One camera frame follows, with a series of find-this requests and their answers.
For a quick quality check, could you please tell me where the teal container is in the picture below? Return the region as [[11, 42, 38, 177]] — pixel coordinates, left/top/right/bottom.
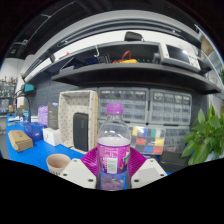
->
[[22, 83, 35, 94]]

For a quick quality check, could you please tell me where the long white lamp bar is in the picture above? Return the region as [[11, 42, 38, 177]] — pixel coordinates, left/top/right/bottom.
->
[[53, 29, 201, 63]]

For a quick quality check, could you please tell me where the blue carton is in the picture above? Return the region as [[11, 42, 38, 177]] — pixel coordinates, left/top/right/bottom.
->
[[19, 121, 46, 143]]

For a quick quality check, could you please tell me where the yellow tool with red cable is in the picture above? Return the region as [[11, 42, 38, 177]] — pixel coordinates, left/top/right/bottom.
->
[[112, 50, 139, 64]]

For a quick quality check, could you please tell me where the beige patterned mug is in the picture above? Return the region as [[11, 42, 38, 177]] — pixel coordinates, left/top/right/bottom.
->
[[45, 153, 72, 177]]

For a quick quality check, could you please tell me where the clear organizer with coloured compartments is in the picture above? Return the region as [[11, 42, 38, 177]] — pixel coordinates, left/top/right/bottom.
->
[[129, 124, 167, 156]]

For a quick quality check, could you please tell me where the beige dotted storage tray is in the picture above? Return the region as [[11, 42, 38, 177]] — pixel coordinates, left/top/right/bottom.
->
[[58, 89, 100, 154]]

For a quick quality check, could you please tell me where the white metal shelf unit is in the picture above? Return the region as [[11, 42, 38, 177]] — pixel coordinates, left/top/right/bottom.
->
[[194, 24, 224, 101]]

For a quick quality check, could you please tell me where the brown cardboard box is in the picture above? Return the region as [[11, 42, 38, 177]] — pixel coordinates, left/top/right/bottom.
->
[[7, 129, 34, 153]]

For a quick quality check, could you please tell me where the dark grey carton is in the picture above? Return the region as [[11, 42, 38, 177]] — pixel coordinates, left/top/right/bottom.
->
[[47, 102, 60, 130]]

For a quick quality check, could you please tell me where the flat black case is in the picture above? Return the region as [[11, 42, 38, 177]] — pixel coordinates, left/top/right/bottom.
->
[[159, 151, 188, 164]]

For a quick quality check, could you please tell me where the purple plastic bag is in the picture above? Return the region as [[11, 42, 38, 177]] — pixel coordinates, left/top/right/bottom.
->
[[37, 105, 49, 127]]

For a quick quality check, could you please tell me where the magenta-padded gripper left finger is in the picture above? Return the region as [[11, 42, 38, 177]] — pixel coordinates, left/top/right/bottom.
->
[[59, 147, 101, 190]]

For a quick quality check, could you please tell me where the black pouch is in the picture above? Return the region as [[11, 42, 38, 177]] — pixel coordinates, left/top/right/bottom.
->
[[124, 30, 145, 43]]

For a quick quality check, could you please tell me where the clear bottle with purple label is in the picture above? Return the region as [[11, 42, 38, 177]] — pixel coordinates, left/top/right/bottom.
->
[[95, 102, 132, 192]]

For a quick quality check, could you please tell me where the green potted plant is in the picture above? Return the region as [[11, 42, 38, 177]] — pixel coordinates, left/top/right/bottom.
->
[[180, 104, 224, 167]]

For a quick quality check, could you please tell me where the small white carton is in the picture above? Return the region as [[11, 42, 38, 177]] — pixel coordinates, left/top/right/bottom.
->
[[42, 127, 62, 147]]

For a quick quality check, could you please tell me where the black rectangular box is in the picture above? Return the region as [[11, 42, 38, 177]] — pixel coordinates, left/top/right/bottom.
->
[[72, 112, 90, 153]]

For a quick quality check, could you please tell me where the black workbench shelf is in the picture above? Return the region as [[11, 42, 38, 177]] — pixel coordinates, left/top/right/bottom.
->
[[51, 61, 223, 95]]

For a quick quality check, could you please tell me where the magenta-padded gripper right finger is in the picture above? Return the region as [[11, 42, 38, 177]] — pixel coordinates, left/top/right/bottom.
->
[[128, 147, 169, 190]]

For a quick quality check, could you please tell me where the white oscilloscope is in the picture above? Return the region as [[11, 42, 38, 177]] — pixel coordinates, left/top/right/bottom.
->
[[159, 42, 202, 72]]

